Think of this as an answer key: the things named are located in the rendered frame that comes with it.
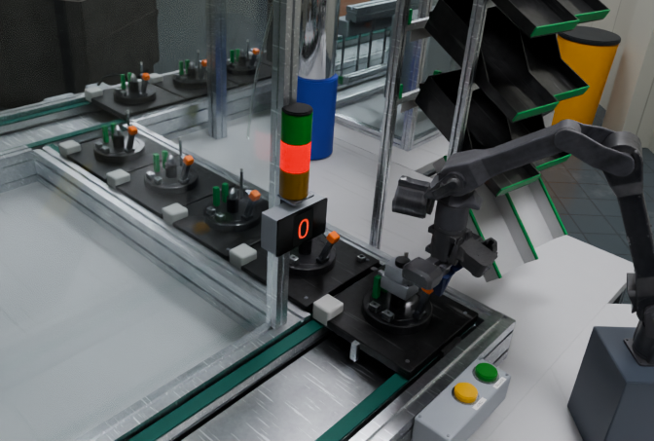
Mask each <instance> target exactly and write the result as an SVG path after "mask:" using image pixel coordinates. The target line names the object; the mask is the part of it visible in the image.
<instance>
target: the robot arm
mask: <svg viewBox="0 0 654 441"><path fill-rule="evenodd" d="M561 152H566V153H568V154H571V155H573V156H574V157H576V158H578V159H579V160H581V161H583V162H584V163H586V164H587V165H590V166H592V167H595V168H597V169H600V170H602V171H603V174H604V176H605V178H606V180H607V182H608V184H609V186H610V188H611V190H612V191H613V193H614V194H615V196H616V197H617V199H618V203H619V206H620V210H621V214H622V218H623V223H624V227H625V231H626V235H627V236H626V238H627V240H628V244H629V248H630V251H631V256H632V260H633V264H634V268H635V269H634V273H627V293H628V296H629V298H630V300H631V308H632V313H634V312H636V316H637V318H638V319H639V321H638V324H637V327H636V331H635V333H634V337H633V338H632V339H628V338H625V339H624V343H625V345H626V346H627V348H628V350H629V351H630V353H631V354H632V356H633V358H634V359H635V361H636V363H637V364H638V365H639V366H644V367H654V238H653V234H652V229H651V227H652V225H651V224H650V220H649V215H648V211H647V206H646V202H645V197H644V194H643V192H644V190H643V158H642V147H641V142H640V139H639V138H638V137H637V135H634V134H633V133H631V132H628V131H613V130H611V129H606V128H603V127H598V126H592V125H586V124H582V123H579V122H576V121H574V120H570V119H565V120H561V121H559V122H558V123H557V124H555V125H552V126H550V127H547V128H545V129H541V130H538V131H536V132H533V133H530V134H527V135H525V136H522V137H519V138H517V139H514V140H511V141H509V142H506V143H503V144H501V145H498V146H495V147H493V148H489V149H485V150H481V149H473V150H468V151H463V152H458V153H454V154H452V155H451V156H449V157H448V159H447V161H446V162H445V164H444V166H443V168H442V170H441V171H440V172H439V173H438V174H437V175H435V176H434V178H433V180H432V181H431V183H430V182H426V181H422V180H417V179H414V178H411V177H409V176H405V175H402V176H401V177H400V179H399V180H398V186H397V189H396V192H395V195H394V198H393V200H392V212H396V213H401V214H405V215H409V216H413V217H417V218H421V219H423V218H425V217H426V213H427V214H429V215H431V213H432V210H433V207H434V203H435V201H437V205H436V212H435V218H434V224H432V225H431V226H429V227H428V233H431V234H432V238H431V243H429V244H428V245H427V246H426V247H425V251H426V252H428V253H430V254H431V256H430V257H428V258H427V259H425V260H424V259H422V258H420V257H417V258H415V259H413V260H412V261H410V262H409V263H407V264H406V265H404V266H403V269H402V277H403V278H404V279H406V280H408V281H410V282H412V283H414V284H416V285H418V286H420V287H422V288H423V289H425V290H431V289H433V290H434V293H435V295H437V296H439V297H440V296H441V295H443V293H444V291H445V289H446V287H447V285H448V283H449V282H450V280H451V278H452V276H453V275H454V274H455V272H457V271H459V270H460V269H462V268H465V269H466V270H467V271H468V272H470V273H471V275H472V276H474V277H481V276H482V275H484V274H485V272H486V271H488V270H489V269H490V268H491V265H492V263H493V262H494V260H495V259H496V258H497V257H498V256H497V253H498V252H496V251H497V241H496V240H495V239H493V238H489V239H485V240H483V238H482V237H481V236H478V235H476V234H474V233H472V231H471V230H470V229H468V228H466V227H467V221H468V215H469V210H470V208H471V209H476V210H479V209H480V208H481V205H482V203H483V199H482V198H481V197H480V196H479V195H478V194H477V192H476V191H475V189H476V188H478V187H480V186H481V185H483V184H484V183H485V182H487V181H488V180H489V179H491V178H492V177H494V176H496V175H497V174H500V173H502V172H505V171H508V170H511V169H514V168H517V167H519V166H522V165H527V164H530V163H533V162H536V161H538V160H541V159H544V158H547V157H550V156H553V155H556V154H558V153H561ZM473 190H474V191H473ZM471 191H473V192H471ZM469 192H471V193H469Z"/></svg>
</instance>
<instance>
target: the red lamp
mask: <svg viewBox="0 0 654 441"><path fill-rule="evenodd" d="M310 148H311V142H310V143H309V144H306V145H302V146H294V145H289V144H286V143H284V142H282V141H281V139H280V168H281V169H282V170H283V171H285V172H289V173H304V172H306V171H308V170H309V166H310Z"/></svg>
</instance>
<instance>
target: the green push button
mask: <svg viewBox="0 0 654 441"><path fill-rule="evenodd" d="M497 374H498V372H497V370H496V368H495V367H494V366H492V365H491V364H489V363H479V364H478V365H477V366H476V368H475V375H476V376H477V378H479V379H480V380H482V381H484V382H493V381H495V380H496V378H497Z"/></svg>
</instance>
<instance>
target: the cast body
mask: <svg viewBox="0 0 654 441"><path fill-rule="evenodd" d="M410 261H411V260H410V259H409V258H408V257H406V256H400V255H398V256H396V257H395V258H393V259H392V260H390V261H388V262H387V263H386V264H385V269H384V271H383V270H379V271H378V275H379V276H381V288H383V289H385V290H387V291H388V292H390V293H392V294H394V295H396V296H397V297H399V298H401V299H403V300H405V301H407V300H408V299H410V298H411V297H412V296H414V295H415V294H416V293H418V287H417V286H415V284H414V283H412V282H410V281H408V280H406V279H404V278H403V277H402V269H403V266H404V265H406V264H407V263H409V262H410Z"/></svg>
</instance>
